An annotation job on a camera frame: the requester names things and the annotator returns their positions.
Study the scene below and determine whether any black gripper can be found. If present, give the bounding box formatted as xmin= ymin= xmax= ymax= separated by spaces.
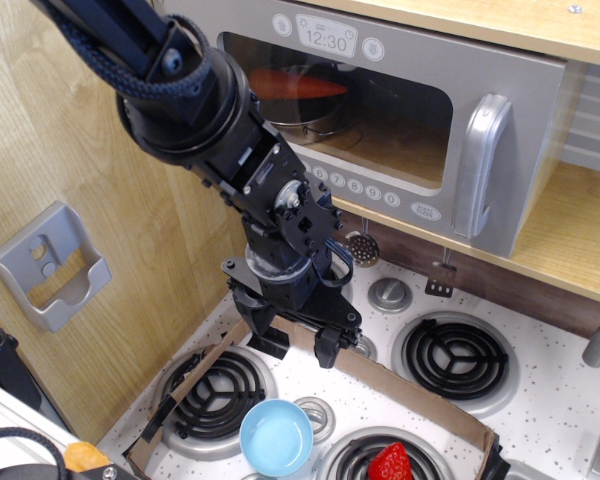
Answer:
xmin=222 ymin=249 xmax=362 ymax=369

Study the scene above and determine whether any grey toy microwave door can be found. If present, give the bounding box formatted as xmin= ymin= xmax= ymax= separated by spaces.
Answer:
xmin=156 ymin=1 xmax=569 ymax=257

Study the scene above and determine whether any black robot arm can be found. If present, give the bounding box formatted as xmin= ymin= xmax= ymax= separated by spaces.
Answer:
xmin=38 ymin=1 xmax=362 ymax=368

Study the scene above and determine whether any grey stove knob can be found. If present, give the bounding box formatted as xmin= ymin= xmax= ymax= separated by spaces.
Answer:
xmin=367 ymin=278 xmax=413 ymax=314

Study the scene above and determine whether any hanging metal strainer spoon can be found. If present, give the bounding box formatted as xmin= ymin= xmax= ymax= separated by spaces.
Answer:
xmin=344 ymin=218 xmax=380 ymax=268

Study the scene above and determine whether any light blue bowl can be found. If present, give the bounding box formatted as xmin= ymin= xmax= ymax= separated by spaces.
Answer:
xmin=239 ymin=399 xmax=314 ymax=477

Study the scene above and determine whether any front left stove burner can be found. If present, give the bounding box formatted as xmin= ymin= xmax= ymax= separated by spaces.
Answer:
xmin=162 ymin=346 xmax=278 ymax=461

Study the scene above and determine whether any stove burner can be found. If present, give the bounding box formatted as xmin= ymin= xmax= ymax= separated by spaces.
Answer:
xmin=162 ymin=346 xmax=278 ymax=461
xmin=390 ymin=311 xmax=520 ymax=419
xmin=317 ymin=426 xmax=455 ymax=480

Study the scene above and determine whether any front right stove burner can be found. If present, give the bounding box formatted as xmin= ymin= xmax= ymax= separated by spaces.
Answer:
xmin=317 ymin=426 xmax=455 ymax=480

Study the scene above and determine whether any hanging small spatula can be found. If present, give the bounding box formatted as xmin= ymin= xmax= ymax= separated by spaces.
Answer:
xmin=425 ymin=247 xmax=457 ymax=298

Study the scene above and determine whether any red toy strawberry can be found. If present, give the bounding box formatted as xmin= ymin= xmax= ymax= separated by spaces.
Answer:
xmin=367 ymin=442 xmax=413 ymax=480

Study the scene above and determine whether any back right stove burner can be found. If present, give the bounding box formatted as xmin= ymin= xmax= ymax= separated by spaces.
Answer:
xmin=390 ymin=311 xmax=520 ymax=419

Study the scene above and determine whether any steel cooking pot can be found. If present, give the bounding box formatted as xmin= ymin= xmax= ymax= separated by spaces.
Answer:
xmin=252 ymin=64 xmax=349 ymax=142

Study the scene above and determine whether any orange toy carrot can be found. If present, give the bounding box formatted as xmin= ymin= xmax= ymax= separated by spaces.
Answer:
xmin=248 ymin=68 xmax=348 ymax=100

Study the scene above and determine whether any orange toy food piece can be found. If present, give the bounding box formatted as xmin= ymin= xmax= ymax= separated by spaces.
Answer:
xmin=63 ymin=441 xmax=111 ymax=473

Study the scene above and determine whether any wooden shelf unit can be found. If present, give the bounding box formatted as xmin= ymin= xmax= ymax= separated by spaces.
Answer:
xmin=322 ymin=1 xmax=600 ymax=302

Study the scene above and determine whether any brown cardboard frame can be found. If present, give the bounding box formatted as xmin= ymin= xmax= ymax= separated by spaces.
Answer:
xmin=123 ymin=320 xmax=510 ymax=479

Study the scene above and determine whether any small middle stove ring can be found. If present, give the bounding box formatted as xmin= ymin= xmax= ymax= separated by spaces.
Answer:
xmin=349 ymin=333 xmax=379 ymax=362

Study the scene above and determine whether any small stove ring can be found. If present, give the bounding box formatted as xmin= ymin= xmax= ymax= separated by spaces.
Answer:
xmin=292 ymin=396 xmax=337 ymax=444
xmin=349 ymin=333 xmax=379 ymax=362

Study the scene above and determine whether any small front stove ring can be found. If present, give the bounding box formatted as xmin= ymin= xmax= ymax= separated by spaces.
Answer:
xmin=292 ymin=396 xmax=337 ymax=444

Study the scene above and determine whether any grey wall holder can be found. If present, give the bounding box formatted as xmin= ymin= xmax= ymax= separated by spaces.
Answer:
xmin=0 ymin=201 xmax=112 ymax=333

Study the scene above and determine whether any black braided cable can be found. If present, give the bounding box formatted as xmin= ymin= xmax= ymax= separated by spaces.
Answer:
xmin=0 ymin=426 xmax=69 ymax=480

